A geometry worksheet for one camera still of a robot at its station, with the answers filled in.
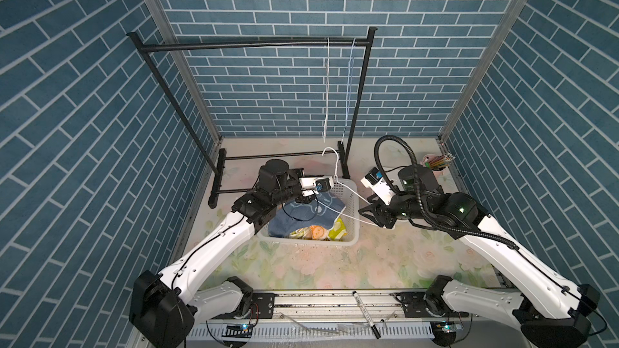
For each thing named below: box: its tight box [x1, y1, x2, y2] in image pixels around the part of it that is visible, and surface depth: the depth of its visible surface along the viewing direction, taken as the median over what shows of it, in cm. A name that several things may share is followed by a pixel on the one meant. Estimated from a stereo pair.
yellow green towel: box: [328, 217, 348, 241], surface depth 89 cm
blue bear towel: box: [267, 191, 346, 238], surface depth 86 cm
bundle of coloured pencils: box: [424, 152, 457, 170], surface depth 94 cm
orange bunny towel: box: [288, 224, 330, 241], surface depth 84 cm
